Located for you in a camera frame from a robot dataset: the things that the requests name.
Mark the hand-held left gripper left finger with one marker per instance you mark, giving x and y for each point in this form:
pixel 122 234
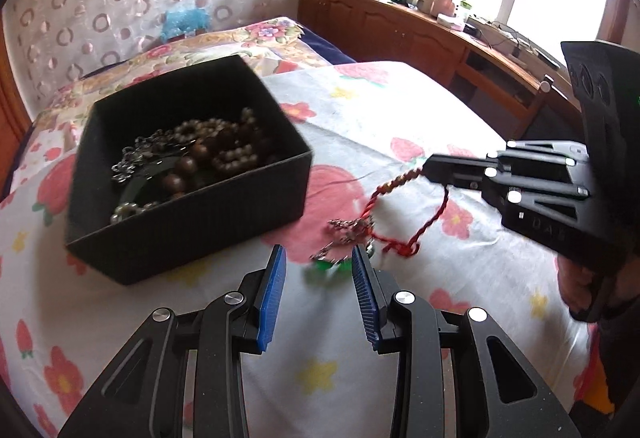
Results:
pixel 270 298

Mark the pink bottle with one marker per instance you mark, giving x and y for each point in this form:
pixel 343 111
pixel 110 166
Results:
pixel 445 2

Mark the green cap bottle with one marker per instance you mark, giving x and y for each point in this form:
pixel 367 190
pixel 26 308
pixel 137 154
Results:
pixel 465 9

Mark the floral blanket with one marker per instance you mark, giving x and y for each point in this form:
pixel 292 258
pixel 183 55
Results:
pixel 165 55

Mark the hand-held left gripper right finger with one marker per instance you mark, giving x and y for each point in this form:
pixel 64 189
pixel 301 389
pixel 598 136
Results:
pixel 365 298

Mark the blue plastic bag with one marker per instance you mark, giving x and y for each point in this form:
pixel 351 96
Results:
pixel 182 23

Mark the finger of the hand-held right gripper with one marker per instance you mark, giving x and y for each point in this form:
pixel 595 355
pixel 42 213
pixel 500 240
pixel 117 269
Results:
pixel 545 153
pixel 460 168

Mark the white tissue pack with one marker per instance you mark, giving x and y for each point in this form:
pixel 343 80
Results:
pixel 451 21

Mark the wooden wardrobe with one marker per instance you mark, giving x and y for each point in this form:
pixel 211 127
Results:
pixel 10 128

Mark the black cardboard box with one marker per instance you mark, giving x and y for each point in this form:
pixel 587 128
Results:
pixel 280 188

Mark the person's right hand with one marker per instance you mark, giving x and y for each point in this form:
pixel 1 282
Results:
pixel 575 288

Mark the wooden cabinet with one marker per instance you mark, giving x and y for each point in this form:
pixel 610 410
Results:
pixel 400 38

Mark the flower and strawberry print sheet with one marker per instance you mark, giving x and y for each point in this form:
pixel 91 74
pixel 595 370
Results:
pixel 450 318

